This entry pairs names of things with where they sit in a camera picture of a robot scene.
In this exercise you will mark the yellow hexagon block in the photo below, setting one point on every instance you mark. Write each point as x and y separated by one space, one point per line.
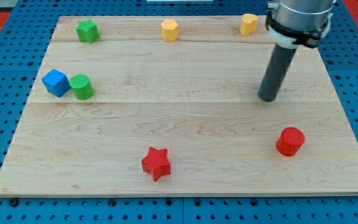
169 30

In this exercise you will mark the light wooden board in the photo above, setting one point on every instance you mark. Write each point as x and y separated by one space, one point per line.
196 97

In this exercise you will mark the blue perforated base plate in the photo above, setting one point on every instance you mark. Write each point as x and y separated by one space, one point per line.
24 39

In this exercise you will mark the red star block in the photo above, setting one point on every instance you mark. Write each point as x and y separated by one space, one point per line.
156 163

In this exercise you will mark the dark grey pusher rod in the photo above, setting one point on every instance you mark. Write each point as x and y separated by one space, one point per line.
278 65

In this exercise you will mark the red cylinder block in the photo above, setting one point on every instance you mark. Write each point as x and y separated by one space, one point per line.
290 141

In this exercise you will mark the blue cube block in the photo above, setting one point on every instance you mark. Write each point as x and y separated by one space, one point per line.
56 83

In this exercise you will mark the green cylinder block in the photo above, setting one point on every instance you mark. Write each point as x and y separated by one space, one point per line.
81 86

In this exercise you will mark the yellow heart block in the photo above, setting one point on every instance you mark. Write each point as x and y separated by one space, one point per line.
248 24

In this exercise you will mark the green star block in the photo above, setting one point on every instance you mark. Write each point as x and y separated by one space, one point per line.
87 31

